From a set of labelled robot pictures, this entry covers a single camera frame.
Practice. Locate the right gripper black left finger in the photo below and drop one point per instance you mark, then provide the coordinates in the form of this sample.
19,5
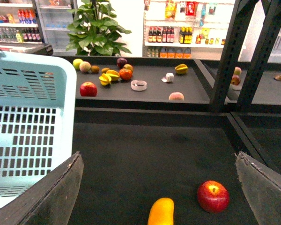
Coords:
51,200

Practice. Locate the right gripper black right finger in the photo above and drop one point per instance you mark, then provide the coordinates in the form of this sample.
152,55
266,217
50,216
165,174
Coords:
262,189

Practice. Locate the light blue plastic basket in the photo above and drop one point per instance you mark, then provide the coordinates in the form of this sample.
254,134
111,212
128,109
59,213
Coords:
37,101

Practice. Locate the yellow orange mango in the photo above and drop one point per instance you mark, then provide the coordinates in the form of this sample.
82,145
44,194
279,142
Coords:
162,212

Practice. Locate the red green mango apple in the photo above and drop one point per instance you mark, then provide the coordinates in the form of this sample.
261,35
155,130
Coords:
128,66

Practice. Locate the red apple on lower shelf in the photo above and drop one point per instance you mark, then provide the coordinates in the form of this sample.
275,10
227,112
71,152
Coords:
212,196

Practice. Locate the red apple on upper tray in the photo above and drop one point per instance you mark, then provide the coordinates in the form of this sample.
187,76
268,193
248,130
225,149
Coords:
88,89

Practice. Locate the black fruit display tray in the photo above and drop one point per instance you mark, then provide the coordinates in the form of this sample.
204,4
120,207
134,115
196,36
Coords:
146,91

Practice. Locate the yellow starfruit front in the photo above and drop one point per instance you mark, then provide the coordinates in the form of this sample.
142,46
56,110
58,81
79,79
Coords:
105,79

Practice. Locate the yellow starfruit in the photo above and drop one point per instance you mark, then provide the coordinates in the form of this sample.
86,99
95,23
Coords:
105,79
114,75

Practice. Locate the peach at tray edge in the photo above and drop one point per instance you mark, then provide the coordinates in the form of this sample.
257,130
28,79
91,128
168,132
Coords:
176,96

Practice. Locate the pale peach near green apple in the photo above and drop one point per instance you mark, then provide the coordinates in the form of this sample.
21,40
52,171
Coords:
84,67

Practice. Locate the brown kiwi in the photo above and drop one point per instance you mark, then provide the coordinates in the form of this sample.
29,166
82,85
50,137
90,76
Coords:
95,69
104,70

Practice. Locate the yellow starfruit behind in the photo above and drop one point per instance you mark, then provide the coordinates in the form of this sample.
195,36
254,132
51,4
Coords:
114,75

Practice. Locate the starfruit at right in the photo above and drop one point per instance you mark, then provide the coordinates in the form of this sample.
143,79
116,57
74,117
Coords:
181,69

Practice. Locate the small white tape roll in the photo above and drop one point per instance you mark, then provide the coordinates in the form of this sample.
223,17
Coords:
169,77

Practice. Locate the dark purple fruit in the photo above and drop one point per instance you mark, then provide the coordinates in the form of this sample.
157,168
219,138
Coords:
121,62

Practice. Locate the green potted plant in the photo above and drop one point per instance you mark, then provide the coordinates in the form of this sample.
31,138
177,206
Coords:
94,30

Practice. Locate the right black metal post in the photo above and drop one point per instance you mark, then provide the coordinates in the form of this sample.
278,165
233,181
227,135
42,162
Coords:
238,26

